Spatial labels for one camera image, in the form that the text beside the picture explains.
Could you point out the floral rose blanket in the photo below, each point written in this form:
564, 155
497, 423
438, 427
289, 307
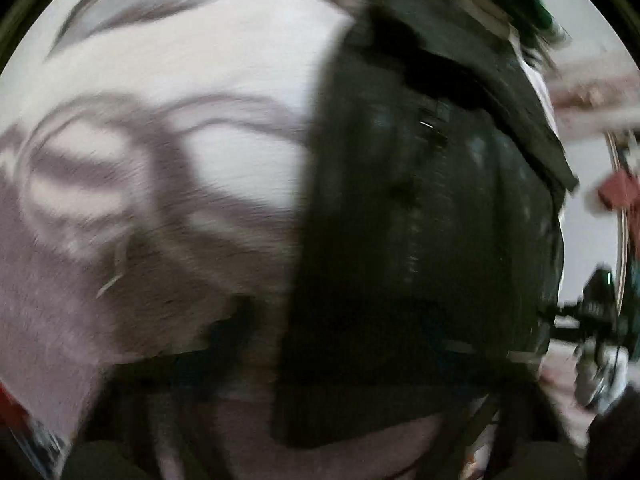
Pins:
200, 85

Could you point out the pinkish red garment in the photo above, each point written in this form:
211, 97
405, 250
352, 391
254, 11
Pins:
620, 190

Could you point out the black jacket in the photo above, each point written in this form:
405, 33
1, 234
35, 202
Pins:
400, 210

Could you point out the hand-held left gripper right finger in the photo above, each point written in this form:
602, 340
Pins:
478, 425

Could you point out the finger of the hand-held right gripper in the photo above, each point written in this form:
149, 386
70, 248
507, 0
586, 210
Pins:
562, 312

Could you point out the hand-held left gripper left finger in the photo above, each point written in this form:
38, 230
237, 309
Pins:
220, 340

